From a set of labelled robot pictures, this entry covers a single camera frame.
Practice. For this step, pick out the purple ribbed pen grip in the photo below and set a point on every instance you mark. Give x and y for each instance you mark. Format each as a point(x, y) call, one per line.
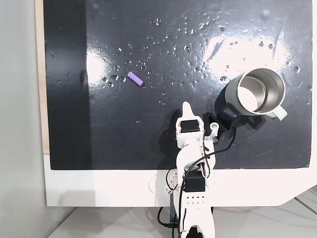
point(135, 78)

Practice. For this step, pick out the black shiny mat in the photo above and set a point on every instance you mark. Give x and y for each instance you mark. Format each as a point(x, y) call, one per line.
point(123, 129)

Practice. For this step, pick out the white board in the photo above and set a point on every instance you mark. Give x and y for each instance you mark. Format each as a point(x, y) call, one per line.
point(99, 188)

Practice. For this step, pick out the beige wooden board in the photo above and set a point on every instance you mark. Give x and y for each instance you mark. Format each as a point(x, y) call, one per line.
point(39, 74)

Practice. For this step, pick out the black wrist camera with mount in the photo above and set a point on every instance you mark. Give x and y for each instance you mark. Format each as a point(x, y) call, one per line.
point(229, 114)

